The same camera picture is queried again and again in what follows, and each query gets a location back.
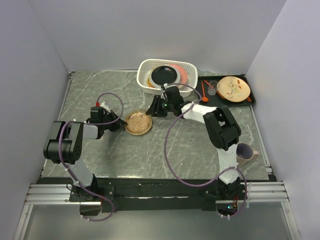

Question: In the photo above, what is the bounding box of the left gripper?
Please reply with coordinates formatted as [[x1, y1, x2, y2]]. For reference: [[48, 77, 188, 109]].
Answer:
[[101, 109, 128, 132]]

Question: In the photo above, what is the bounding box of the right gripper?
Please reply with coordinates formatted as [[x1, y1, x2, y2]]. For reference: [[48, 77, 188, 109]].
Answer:
[[145, 95, 174, 118]]

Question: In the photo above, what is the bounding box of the small beige saucer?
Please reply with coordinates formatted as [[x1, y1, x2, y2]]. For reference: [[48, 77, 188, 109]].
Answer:
[[124, 109, 153, 136]]

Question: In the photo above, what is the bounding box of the white scalloped bowl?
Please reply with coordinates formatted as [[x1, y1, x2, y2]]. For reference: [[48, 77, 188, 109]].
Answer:
[[149, 67, 182, 90]]

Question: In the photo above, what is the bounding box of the orange woven tray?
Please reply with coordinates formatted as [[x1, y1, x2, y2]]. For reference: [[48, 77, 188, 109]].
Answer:
[[146, 78, 154, 88]]

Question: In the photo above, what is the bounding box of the black glossy saucer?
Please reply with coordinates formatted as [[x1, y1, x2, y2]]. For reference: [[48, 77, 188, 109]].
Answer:
[[150, 65, 178, 86]]

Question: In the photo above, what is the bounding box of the cream plate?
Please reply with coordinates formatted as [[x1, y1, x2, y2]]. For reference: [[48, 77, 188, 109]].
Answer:
[[170, 64, 188, 84]]

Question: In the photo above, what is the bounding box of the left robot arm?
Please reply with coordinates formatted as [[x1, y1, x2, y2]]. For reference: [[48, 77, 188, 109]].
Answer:
[[43, 105, 128, 201]]

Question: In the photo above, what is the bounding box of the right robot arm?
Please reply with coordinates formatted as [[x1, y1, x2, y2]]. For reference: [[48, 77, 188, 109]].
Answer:
[[146, 86, 242, 199]]

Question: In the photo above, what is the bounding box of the white perforated plastic bin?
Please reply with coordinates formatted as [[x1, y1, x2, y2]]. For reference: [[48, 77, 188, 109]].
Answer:
[[136, 59, 198, 98]]

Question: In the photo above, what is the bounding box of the orange plastic spoon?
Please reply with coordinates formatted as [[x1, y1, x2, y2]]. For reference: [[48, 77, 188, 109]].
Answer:
[[201, 81, 209, 103]]

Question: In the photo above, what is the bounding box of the black serving tray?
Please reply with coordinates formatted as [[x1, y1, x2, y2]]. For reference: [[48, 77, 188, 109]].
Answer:
[[196, 74, 256, 107]]

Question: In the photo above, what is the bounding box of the clear glass cup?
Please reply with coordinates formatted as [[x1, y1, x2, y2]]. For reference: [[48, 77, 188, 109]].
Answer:
[[206, 80, 221, 97]]

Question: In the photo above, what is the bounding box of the floral peach plate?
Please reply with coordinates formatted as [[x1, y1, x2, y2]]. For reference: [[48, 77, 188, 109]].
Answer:
[[217, 76, 251, 103]]

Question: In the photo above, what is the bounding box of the pink purple mug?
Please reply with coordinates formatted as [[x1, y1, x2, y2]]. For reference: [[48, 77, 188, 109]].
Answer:
[[236, 143, 259, 167]]

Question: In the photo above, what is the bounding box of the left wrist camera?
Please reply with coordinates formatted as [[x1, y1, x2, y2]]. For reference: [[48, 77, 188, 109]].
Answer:
[[95, 101, 111, 113]]

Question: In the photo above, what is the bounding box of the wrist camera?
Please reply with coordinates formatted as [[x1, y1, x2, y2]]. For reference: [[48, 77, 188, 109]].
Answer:
[[95, 101, 111, 113], [161, 83, 170, 93]]

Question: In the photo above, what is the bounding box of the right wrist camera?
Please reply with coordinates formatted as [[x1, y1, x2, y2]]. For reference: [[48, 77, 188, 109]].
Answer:
[[161, 83, 170, 93]]

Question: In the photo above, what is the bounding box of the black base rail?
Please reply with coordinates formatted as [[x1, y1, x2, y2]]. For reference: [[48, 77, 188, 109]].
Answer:
[[68, 176, 277, 216]]

